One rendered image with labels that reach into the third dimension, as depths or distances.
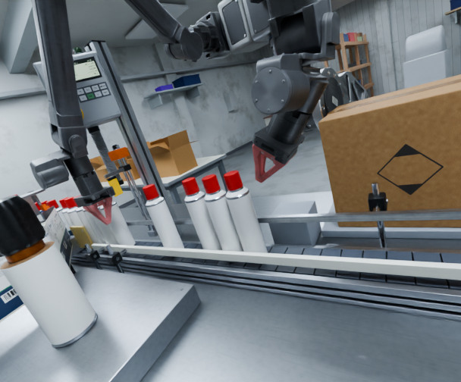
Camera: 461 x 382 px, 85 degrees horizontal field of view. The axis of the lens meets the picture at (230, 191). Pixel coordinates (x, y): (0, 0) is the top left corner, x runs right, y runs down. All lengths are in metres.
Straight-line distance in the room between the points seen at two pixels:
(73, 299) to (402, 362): 0.56
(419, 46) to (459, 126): 6.12
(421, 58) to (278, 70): 6.32
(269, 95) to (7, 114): 5.20
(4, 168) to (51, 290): 4.74
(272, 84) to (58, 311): 0.54
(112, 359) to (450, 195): 0.69
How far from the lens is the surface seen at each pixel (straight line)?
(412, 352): 0.48
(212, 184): 0.54
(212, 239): 0.62
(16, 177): 5.30
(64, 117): 0.72
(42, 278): 0.59
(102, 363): 0.55
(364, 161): 0.62
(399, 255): 0.55
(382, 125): 0.60
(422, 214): 0.51
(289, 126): 0.42
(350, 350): 0.47
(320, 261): 0.49
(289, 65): 0.36
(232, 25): 0.97
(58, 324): 0.63
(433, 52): 6.65
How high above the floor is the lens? 1.20
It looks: 17 degrees down
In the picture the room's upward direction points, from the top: 18 degrees counter-clockwise
